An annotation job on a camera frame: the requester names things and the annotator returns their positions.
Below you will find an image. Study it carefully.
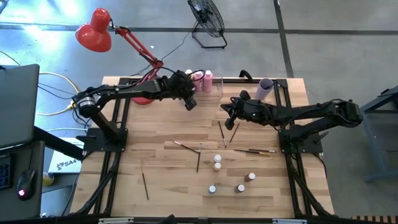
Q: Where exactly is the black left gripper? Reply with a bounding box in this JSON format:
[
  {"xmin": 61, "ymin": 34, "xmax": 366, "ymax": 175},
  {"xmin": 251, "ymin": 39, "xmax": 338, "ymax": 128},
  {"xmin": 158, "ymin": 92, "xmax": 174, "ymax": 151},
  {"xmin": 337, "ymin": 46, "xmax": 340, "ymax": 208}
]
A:
[{"xmin": 164, "ymin": 70, "xmax": 198, "ymax": 112}]

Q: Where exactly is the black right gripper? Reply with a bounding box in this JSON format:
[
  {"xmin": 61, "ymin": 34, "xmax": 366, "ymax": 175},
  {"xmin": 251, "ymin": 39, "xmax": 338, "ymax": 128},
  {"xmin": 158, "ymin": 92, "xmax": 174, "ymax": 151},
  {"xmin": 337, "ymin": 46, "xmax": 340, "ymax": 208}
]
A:
[{"xmin": 220, "ymin": 90, "xmax": 279, "ymax": 131}]

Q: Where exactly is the large pink paint bottle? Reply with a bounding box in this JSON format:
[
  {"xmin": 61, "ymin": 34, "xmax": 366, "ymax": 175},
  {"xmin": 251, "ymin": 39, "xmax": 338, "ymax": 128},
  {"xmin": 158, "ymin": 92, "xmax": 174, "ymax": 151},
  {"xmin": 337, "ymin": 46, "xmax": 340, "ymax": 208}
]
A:
[
  {"xmin": 203, "ymin": 70, "xmax": 215, "ymax": 93},
  {"xmin": 192, "ymin": 70, "xmax": 205, "ymax": 93}
]

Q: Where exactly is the thin black paintbrush gold ferrule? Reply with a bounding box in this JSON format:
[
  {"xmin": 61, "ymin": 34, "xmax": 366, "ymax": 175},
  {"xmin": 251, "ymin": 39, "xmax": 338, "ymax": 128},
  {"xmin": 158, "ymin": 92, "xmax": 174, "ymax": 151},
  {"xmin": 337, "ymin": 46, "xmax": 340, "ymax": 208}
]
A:
[{"xmin": 228, "ymin": 123, "xmax": 241, "ymax": 147}]

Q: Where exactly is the clear plastic bin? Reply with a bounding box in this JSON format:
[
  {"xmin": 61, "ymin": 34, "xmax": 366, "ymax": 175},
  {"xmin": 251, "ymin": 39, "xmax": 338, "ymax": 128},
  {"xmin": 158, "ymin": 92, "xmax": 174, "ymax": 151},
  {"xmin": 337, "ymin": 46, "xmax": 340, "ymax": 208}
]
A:
[{"xmin": 175, "ymin": 72, "xmax": 226, "ymax": 103}]

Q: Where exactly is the purple plastic cup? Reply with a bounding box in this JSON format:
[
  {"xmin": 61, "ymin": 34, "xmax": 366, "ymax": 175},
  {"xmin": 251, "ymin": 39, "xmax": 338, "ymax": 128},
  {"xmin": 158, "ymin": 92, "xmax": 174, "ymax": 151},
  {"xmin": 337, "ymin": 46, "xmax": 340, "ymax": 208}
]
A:
[{"xmin": 254, "ymin": 78, "xmax": 275, "ymax": 100}]

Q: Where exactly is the black floor fan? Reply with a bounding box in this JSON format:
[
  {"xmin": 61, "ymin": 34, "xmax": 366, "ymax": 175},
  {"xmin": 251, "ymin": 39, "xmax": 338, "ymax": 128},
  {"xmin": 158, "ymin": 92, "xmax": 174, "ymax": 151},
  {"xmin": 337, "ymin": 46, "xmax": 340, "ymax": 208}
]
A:
[{"xmin": 187, "ymin": 0, "xmax": 228, "ymax": 50}]

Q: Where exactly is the red desk lamp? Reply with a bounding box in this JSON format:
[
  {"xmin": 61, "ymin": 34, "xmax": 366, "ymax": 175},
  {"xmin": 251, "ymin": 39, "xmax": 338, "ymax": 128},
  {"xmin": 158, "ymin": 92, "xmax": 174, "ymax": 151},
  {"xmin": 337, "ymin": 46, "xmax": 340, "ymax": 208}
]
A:
[{"xmin": 75, "ymin": 7, "xmax": 165, "ymax": 106}]

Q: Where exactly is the white cardboard box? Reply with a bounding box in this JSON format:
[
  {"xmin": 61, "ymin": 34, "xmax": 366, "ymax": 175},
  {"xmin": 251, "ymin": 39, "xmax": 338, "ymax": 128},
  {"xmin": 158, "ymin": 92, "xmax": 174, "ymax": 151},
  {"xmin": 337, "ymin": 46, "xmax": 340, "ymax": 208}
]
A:
[{"xmin": 48, "ymin": 136, "xmax": 86, "ymax": 174}]

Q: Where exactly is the blue metal stand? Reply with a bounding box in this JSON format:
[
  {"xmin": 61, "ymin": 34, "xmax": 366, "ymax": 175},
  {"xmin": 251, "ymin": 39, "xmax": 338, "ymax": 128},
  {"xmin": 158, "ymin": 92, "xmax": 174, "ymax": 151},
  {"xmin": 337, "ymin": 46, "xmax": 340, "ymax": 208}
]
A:
[{"xmin": 362, "ymin": 85, "xmax": 398, "ymax": 184}]

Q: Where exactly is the yellow tape roll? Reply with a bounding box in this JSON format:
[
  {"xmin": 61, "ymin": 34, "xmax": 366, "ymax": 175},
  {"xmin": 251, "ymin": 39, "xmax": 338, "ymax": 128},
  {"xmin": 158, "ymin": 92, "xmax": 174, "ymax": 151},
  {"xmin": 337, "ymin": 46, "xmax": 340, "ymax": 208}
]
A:
[{"xmin": 42, "ymin": 172, "xmax": 55, "ymax": 187}]

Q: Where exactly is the black computer mouse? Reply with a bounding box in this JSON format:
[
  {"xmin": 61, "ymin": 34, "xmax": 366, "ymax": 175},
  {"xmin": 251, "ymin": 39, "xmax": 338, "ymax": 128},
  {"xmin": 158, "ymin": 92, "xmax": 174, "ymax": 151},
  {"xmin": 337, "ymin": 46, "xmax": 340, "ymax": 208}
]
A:
[{"xmin": 16, "ymin": 169, "xmax": 36, "ymax": 201}]

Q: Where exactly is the black keyboard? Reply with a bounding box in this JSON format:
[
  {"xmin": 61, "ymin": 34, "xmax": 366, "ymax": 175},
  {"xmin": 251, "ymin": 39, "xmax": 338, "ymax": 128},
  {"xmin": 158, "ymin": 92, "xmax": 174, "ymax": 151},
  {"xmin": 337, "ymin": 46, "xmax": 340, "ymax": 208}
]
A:
[{"xmin": 0, "ymin": 154, "xmax": 15, "ymax": 191}]

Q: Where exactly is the black side desk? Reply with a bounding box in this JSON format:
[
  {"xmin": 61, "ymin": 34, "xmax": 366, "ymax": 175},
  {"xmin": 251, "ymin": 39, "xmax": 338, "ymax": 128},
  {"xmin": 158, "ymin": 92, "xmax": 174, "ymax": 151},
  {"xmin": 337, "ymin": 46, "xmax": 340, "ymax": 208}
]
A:
[{"xmin": 0, "ymin": 139, "xmax": 46, "ymax": 222}]

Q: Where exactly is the black clamp handle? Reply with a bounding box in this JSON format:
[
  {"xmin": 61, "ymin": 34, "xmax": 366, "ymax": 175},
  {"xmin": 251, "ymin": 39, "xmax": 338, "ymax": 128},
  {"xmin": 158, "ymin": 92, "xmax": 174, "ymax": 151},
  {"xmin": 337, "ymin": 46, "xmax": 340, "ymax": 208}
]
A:
[{"xmin": 238, "ymin": 69, "xmax": 254, "ymax": 82}]

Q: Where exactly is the white bracket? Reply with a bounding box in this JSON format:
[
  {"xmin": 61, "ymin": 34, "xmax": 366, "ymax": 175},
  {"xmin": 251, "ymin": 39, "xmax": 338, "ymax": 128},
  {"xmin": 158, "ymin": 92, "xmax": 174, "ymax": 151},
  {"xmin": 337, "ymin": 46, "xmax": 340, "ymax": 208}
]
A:
[
  {"xmin": 272, "ymin": 218, "xmax": 308, "ymax": 224},
  {"xmin": 98, "ymin": 217, "xmax": 134, "ymax": 224}
]

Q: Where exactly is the yellow cable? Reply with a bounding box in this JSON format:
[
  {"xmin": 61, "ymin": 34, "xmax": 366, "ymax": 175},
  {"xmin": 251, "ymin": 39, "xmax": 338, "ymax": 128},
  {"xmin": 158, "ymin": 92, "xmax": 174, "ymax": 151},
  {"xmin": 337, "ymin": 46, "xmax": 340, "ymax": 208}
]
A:
[{"xmin": 36, "ymin": 72, "xmax": 82, "ymax": 116}]

